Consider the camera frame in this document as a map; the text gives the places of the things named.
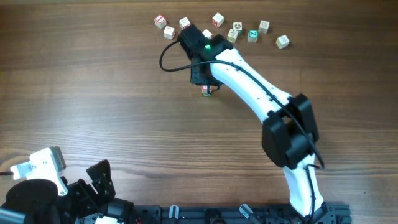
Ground red A letter block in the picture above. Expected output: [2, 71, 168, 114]
[201, 85, 212, 94]

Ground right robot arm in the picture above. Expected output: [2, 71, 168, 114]
[177, 25, 323, 218]

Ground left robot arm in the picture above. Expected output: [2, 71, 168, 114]
[1, 160, 140, 224]

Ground white block red corner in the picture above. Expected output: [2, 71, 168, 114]
[202, 29, 212, 39]

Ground yellow-sided wooden block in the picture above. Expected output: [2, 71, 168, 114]
[227, 29, 239, 43]

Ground plain top block left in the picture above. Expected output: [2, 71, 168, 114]
[164, 26, 175, 40]

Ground block with red side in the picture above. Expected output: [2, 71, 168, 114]
[179, 17, 191, 30]

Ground red-sided block top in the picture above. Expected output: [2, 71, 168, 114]
[212, 12, 224, 27]

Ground block with dark picture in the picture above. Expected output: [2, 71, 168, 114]
[233, 22, 243, 34]

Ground green Z letter block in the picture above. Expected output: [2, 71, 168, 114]
[248, 30, 259, 42]

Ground red I letter block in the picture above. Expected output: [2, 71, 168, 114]
[154, 14, 167, 29]

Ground plain wooden block right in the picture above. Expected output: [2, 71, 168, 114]
[258, 21, 270, 34]

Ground yellow wooden block far right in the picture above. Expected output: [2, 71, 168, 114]
[275, 35, 290, 49]

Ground black right camera cable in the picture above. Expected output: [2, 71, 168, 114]
[159, 39, 326, 218]

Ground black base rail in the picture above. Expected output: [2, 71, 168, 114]
[132, 203, 353, 224]

